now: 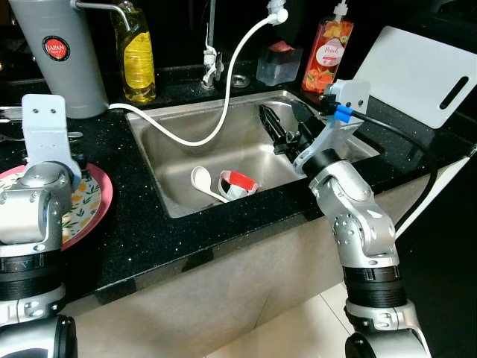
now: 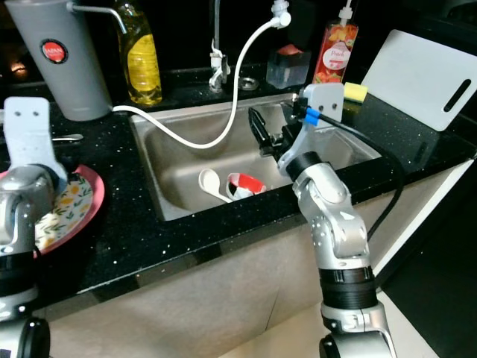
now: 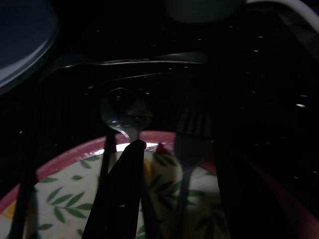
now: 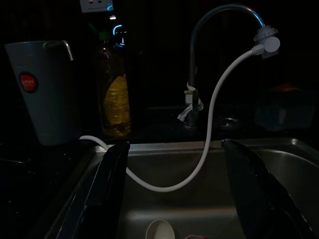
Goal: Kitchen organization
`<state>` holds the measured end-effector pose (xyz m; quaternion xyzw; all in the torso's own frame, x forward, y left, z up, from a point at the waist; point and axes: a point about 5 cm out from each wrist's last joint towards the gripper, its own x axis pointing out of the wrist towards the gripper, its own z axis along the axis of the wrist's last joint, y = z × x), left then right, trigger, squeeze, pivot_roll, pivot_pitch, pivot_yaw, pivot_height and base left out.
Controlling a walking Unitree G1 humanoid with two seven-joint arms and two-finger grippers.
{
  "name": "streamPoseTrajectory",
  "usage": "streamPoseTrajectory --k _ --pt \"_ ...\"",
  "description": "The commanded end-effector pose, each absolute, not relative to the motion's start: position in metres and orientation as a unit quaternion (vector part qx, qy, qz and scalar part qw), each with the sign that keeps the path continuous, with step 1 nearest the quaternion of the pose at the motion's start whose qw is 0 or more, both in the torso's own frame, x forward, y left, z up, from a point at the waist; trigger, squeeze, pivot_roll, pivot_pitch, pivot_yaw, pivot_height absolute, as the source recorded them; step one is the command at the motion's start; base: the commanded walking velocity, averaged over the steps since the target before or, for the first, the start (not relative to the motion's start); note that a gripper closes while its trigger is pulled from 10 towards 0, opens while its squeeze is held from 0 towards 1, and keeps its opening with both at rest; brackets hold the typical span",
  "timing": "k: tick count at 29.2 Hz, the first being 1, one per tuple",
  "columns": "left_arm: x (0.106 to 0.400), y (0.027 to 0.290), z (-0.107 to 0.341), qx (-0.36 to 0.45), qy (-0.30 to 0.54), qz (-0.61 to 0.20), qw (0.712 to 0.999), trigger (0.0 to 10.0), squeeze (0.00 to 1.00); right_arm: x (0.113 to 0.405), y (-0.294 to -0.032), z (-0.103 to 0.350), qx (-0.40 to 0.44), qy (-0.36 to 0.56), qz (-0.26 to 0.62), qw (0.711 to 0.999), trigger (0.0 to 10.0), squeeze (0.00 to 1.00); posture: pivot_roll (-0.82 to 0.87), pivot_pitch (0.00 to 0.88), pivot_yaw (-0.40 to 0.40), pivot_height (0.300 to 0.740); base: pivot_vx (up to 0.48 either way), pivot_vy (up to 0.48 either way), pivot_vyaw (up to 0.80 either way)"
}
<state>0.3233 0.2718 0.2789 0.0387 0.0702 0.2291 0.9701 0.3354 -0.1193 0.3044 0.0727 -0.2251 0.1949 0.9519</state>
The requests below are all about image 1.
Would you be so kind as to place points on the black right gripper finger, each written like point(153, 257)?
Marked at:
point(274, 127)
point(305, 114)

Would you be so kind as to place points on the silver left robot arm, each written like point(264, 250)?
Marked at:
point(30, 216)

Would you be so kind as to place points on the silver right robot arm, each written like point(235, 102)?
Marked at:
point(361, 224)

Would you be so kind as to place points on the clear plastic container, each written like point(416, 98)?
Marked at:
point(277, 66)

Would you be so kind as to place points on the peach dish soap bottle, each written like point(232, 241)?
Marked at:
point(326, 52)

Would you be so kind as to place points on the white ceramic spoon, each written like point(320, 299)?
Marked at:
point(200, 179)

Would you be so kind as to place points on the metal sink faucet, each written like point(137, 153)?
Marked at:
point(212, 60)

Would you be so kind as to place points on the stainless steel sink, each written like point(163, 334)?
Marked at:
point(179, 127)

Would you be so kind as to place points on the white cutting board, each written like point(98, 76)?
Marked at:
point(406, 74)

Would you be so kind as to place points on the floral plate with red rim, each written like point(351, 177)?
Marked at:
point(93, 201)

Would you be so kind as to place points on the metal cutlery piece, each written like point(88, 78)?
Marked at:
point(76, 135)

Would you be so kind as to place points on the grey water filter pitcher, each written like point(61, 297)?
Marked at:
point(67, 74)

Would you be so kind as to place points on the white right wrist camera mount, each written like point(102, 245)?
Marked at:
point(350, 95)

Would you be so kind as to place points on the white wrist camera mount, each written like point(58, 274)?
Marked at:
point(350, 95)
point(46, 130)

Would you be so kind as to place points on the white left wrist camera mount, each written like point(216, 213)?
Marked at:
point(46, 130)

